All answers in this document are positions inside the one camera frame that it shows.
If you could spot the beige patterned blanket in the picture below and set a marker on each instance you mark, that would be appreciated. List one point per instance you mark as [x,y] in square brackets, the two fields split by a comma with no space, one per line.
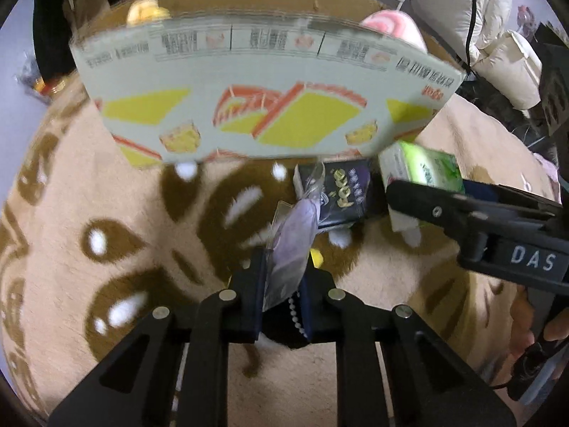
[90,245]

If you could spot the printed cardboard box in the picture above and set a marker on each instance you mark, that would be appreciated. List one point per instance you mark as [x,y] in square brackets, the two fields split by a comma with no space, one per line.
[257,79]

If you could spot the cream pillow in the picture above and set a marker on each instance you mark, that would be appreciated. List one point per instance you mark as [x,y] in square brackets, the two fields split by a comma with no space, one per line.
[513,68]

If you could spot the black Face tissue pack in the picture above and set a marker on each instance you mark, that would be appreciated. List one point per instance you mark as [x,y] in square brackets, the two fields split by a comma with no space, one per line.
[343,189]

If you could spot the yellow plush toy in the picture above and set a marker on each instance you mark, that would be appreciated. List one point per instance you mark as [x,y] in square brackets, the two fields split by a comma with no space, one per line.
[143,11]

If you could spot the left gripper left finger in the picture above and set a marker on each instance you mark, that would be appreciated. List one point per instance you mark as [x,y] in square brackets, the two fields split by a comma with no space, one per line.
[162,371]

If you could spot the person's right hand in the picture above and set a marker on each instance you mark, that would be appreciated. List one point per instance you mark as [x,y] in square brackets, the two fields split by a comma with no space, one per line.
[522,314]

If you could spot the green tissue pack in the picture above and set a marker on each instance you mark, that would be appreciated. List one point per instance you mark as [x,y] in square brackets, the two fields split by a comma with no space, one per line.
[412,162]

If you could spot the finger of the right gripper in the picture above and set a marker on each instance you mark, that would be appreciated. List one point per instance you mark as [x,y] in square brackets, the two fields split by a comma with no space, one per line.
[507,195]
[460,216]

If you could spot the plastic bag of toys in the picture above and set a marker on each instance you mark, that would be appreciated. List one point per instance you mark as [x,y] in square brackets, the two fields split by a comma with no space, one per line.
[30,79]

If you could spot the white fluffy plush toy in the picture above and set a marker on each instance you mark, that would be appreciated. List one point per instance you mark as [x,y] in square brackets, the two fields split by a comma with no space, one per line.
[335,251]

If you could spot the pink swirl plush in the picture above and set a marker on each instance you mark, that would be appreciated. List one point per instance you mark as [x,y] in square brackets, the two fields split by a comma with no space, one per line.
[398,25]

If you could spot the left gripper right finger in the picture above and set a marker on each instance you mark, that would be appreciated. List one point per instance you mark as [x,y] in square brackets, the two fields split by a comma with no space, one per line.
[391,367]

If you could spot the cream upright mattress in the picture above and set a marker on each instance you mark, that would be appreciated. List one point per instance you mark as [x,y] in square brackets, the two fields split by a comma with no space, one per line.
[468,27]

